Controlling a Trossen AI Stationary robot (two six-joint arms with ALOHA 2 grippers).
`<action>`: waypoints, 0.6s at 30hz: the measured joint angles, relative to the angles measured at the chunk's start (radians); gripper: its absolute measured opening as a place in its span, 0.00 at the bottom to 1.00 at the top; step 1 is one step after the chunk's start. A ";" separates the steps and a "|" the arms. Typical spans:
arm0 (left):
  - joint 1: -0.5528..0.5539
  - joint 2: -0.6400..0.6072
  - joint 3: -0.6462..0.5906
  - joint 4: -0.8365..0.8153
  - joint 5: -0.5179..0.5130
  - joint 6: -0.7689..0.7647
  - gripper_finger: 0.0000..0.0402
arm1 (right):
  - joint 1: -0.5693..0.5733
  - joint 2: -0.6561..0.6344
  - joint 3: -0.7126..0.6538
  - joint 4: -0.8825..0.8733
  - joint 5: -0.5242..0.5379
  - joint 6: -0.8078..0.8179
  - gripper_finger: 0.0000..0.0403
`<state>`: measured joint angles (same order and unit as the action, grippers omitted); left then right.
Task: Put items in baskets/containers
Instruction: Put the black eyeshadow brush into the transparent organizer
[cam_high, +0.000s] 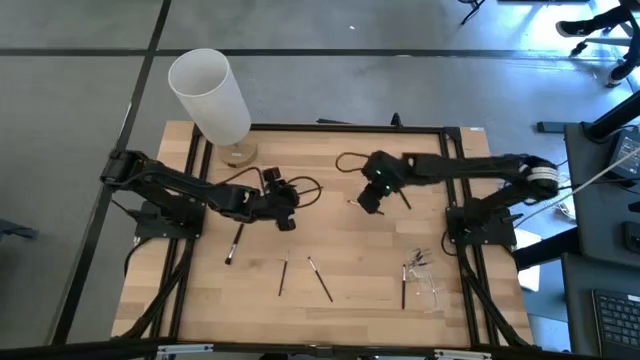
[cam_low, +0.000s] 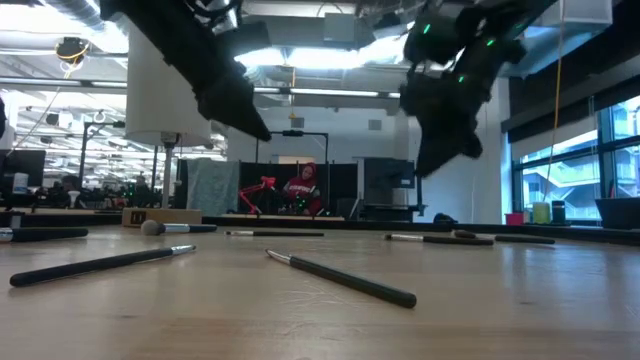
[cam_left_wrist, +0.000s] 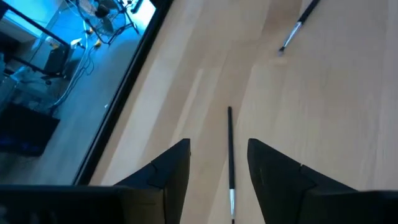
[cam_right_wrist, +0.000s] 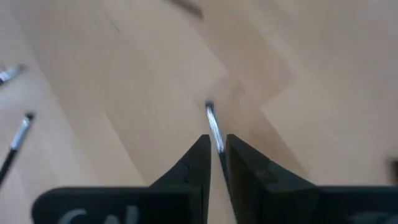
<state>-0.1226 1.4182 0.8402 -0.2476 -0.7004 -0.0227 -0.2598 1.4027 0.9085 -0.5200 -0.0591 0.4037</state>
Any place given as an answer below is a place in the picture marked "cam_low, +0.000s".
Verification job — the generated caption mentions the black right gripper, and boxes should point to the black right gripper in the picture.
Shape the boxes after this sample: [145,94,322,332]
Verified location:
[399,69,494,177]

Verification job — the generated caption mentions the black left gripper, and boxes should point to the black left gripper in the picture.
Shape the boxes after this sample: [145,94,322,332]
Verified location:
[99,0,272,142]

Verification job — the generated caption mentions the slim black makeup brush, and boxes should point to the slim black makeup brush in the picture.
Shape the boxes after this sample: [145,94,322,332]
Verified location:
[8,243,197,289]
[264,248,418,310]
[383,233,496,247]
[225,229,326,238]

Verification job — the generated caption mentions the black fan makeup brush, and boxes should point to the black fan makeup brush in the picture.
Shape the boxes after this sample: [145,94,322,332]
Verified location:
[452,228,556,246]

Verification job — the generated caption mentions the round grey head powder brush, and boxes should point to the round grey head powder brush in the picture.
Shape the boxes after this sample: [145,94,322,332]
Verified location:
[140,219,219,237]

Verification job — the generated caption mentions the thick black makeup brush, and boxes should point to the thick black makeup brush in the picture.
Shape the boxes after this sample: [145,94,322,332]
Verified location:
[0,227,90,244]

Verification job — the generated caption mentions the black equipment cart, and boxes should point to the black equipment cart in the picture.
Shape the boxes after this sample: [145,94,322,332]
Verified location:
[349,156,428,223]

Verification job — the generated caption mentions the grey-green hanging cloth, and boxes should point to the grey-green hanging cloth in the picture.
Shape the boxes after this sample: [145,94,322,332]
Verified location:
[185,157,242,217]

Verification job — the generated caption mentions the person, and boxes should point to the person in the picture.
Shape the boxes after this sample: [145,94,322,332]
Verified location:
[47,173,89,210]
[281,161,324,217]

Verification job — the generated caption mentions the large window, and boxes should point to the large window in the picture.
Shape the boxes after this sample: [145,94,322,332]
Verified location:
[508,93,640,222]

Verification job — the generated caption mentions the yellow-green container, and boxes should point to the yellow-green container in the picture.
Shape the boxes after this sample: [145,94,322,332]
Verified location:
[531,200,552,226]

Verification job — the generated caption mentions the ceiling strip light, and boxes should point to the ceiling strip light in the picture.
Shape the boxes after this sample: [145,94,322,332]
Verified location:
[252,85,404,101]

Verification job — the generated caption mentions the black cup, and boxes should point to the black cup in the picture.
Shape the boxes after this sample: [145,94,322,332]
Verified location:
[550,199,568,226]

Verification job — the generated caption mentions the black bin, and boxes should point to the black bin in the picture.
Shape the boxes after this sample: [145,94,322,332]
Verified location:
[593,196,640,231]

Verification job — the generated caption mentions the black monitor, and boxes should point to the black monitor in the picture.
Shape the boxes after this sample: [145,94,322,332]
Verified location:
[0,148,48,189]

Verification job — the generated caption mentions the white bottle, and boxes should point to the white bottle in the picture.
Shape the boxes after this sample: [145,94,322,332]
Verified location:
[11,171,30,196]

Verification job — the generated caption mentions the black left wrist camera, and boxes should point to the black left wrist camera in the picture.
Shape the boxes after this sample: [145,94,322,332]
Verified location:
[219,19,274,57]

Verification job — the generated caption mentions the black camera gantry frame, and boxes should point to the black camera gantry frame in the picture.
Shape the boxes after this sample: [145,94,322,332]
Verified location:
[255,129,330,164]

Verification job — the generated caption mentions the black aluminium table frame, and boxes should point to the black aluminium table frame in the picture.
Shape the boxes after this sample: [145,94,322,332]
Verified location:
[0,208,640,247]

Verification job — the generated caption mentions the black ceiling device yellow cable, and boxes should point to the black ceiling device yellow cable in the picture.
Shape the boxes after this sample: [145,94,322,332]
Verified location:
[53,35,92,65]

